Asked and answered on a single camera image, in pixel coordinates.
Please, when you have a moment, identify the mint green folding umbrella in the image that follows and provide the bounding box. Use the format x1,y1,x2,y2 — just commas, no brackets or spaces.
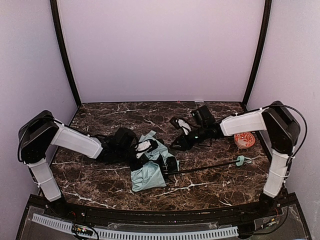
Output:
130,131,252,193

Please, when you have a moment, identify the black front frame rail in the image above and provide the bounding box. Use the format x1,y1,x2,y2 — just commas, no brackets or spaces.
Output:
27,193,299,226

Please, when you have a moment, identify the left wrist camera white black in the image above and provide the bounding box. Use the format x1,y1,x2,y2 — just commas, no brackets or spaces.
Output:
135,139,158,159

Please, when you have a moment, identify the red white patterned bowl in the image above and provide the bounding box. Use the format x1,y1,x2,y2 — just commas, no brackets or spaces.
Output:
233,132,256,149

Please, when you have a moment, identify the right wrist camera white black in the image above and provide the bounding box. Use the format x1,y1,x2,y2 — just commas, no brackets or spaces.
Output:
169,117,192,136

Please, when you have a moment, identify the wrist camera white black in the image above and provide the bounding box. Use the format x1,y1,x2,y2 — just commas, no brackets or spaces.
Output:
169,117,192,136
135,139,158,159

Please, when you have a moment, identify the black corner post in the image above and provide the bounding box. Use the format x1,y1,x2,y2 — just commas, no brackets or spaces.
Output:
49,0,82,108
241,0,272,108

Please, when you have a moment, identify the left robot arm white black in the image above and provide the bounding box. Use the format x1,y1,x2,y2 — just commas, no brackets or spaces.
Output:
17,110,152,203

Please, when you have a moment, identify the grey slotted cable duct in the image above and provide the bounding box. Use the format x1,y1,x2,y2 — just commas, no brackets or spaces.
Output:
31,213,239,240

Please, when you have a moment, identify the left black corner post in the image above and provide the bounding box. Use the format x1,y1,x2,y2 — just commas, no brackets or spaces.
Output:
49,0,82,108

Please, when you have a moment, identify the small green circuit board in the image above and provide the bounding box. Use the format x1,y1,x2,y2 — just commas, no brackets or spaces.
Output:
71,224,94,238

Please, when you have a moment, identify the right black corner post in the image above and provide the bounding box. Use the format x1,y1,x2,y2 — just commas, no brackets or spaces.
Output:
241,0,272,108

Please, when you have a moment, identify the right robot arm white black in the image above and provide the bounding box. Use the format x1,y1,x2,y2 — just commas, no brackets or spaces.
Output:
169,101,303,199

